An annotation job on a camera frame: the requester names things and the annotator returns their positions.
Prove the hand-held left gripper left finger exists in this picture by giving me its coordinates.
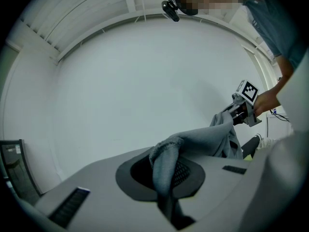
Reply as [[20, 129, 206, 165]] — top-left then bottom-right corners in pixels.
[[35, 147, 174, 232]]

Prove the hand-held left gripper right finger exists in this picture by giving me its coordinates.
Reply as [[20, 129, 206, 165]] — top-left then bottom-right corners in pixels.
[[169, 153, 254, 232]]

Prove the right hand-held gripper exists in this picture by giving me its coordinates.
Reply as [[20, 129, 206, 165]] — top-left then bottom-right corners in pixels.
[[221, 80, 263, 128]]

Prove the grey garment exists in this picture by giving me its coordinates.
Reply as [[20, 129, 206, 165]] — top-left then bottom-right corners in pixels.
[[149, 110, 243, 229]]

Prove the person's right forearm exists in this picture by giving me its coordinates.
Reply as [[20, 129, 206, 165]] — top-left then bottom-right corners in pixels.
[[253, 81, 290, 118]]

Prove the white garment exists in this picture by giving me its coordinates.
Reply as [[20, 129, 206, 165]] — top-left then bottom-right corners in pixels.
[[256, 136, 278, 151]]

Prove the tall black cabinet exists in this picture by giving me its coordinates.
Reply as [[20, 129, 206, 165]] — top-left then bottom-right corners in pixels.
[[0, 139, 42, 200]]

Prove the person's dark blue shirt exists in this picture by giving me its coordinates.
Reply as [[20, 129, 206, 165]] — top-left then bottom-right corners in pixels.
[[242, 0, 309, 70]]

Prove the black head-worn camera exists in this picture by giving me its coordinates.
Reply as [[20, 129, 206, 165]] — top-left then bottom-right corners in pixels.
[[161, 0, 181, 22]]

